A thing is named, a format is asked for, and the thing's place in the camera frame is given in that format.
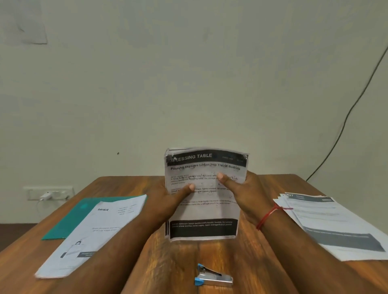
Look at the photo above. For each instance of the printed paper sheets with black bands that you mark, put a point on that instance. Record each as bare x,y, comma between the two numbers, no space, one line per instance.
206,193

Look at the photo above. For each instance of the red thread wristband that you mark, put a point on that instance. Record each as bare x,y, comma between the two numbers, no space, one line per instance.
268,215

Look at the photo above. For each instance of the stack of printed paper sheets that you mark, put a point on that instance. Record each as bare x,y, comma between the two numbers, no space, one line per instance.
330,224

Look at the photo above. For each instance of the person's left hand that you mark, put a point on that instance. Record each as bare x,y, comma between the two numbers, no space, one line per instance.
162,201

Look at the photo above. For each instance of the person's right hand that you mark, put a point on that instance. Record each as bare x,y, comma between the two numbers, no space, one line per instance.
247,197

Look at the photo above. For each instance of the white printed paper sheet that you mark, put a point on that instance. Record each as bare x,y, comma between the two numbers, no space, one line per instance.
91,233

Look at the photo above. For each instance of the person's left thumb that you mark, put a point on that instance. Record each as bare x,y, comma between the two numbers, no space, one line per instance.
183,190

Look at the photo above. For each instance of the green plastic folder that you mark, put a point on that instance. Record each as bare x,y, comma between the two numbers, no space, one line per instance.
75,218

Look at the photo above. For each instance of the person's right thumb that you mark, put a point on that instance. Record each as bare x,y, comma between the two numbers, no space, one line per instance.
228,180

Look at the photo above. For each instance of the person's right forearm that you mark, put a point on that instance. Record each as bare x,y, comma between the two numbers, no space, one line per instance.
309,257

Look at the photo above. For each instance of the white wall socket strip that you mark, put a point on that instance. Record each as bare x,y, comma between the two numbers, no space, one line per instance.
48,192

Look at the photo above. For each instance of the person's left forearm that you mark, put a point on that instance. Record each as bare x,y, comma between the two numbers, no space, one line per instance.
103,257

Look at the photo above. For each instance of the blue and silver stapler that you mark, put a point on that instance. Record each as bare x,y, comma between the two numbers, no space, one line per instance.
212,276

